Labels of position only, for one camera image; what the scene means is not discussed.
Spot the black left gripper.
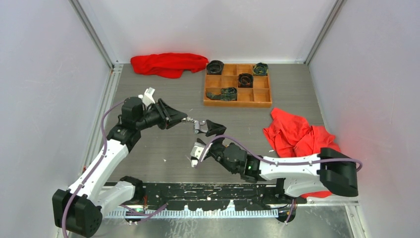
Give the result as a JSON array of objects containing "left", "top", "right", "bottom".
[{"left": 136, "top": 99, "right": 187, "bottom": 130}]

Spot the chrome metal faucet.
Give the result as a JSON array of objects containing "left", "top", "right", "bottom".
[{"left": 182, "top": 117, "right": 208, "bottom": 134}]

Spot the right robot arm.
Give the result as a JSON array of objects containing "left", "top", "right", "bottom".
[{"left": 198, "top": 120, "right": 362, "bottom": 204}]

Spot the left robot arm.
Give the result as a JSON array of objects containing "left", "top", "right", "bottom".
[{"left": 52, "top": 97, "right": 187, "bottom": 238}]

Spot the dark belt lying flat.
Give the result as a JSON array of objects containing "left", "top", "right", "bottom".
[{"left": 206, "top": 87, "right": 238, "bottom": 101}]

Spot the wooden compartment tray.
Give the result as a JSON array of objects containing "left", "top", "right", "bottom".
[{"left": 203, "top": 60, "right": 272, "bottom": 108}]

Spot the red cloth at back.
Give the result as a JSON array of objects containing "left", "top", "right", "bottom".
[{"left": 130, "top": 53, "right": 209, "bottom": 79}]

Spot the red cloth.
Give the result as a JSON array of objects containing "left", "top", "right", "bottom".
[
  {"left": 130, "top": 53, "right": 209, "bottom": 79},
  {"left": 262, "top": 108, "right": 342, "bottom": 199}
]

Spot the rolled dark belt centre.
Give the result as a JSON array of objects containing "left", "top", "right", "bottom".
[{"left": 238, "top": 73, "right": 254, "bottom": 88}]

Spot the rolled dark belt top-left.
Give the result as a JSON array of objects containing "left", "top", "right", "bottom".
[{"left": 206, "top": 60, "right": 224, "bottom": 75}]

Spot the red cloth at right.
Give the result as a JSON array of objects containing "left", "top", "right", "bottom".
[{"left": 262, "top": 108, "right": 342, "bottom": 199}]

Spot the rolled dark belt top-right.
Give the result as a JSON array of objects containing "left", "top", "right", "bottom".
[{"left": 252, "top": 62, "right": 268, "bottom": 76}]

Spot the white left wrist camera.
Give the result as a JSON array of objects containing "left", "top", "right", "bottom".
[{"left": 138, "top": 87, "right": 156, "bottom": 108}]

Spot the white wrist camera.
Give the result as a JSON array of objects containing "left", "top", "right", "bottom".
[
  {"left": 138, "top": 87, "right": 156, "bottom": 108},
  {"left": 190, "top": 138, "right": 207, "bottom": 168}
]

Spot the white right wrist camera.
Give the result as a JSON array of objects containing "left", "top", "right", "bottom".
[{"left": 190, "top": 138, "right": 207, "bottom": 168}]

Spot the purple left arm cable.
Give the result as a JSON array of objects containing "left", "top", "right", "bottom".
[{"left": 61, "top": 100, "right": 168, "bottom": 238}]

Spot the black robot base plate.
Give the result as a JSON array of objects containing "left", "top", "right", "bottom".
[{"left": 125, "top": 182, "right": 292, "bottom": 211}]

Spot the perforated metal rail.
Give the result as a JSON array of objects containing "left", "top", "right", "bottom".
[{"left": 105, "top": 207, "right": 278, "bottom": 219}]

